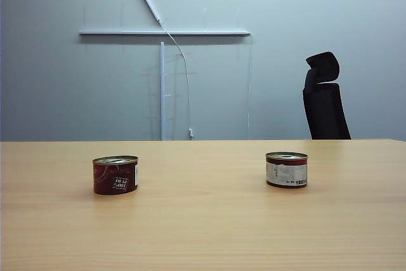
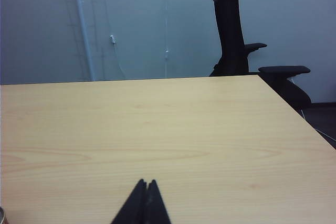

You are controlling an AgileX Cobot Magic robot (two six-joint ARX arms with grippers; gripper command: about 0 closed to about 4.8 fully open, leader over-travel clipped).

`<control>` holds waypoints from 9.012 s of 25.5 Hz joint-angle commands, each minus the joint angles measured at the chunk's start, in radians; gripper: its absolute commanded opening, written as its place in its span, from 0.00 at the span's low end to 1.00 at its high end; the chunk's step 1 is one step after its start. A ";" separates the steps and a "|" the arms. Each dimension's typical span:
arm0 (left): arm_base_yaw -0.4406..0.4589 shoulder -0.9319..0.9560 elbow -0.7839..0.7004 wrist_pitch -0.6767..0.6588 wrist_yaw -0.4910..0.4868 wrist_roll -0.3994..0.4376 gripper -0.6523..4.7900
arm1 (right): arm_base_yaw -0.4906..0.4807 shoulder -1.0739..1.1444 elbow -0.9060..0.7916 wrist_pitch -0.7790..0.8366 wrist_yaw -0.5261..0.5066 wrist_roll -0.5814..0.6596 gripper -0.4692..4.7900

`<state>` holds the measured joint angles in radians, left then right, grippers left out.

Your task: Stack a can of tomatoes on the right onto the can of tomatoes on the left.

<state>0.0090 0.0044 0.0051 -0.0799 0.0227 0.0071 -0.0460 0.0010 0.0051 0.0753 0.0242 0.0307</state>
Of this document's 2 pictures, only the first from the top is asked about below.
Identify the black mesh office chair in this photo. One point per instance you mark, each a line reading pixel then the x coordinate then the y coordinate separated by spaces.
pixel 326 115

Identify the white label tomato can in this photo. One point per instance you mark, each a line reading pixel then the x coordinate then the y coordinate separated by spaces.
pixel 287 172

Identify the dark red tomato can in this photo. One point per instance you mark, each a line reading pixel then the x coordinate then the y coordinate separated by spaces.
pixel 108 179

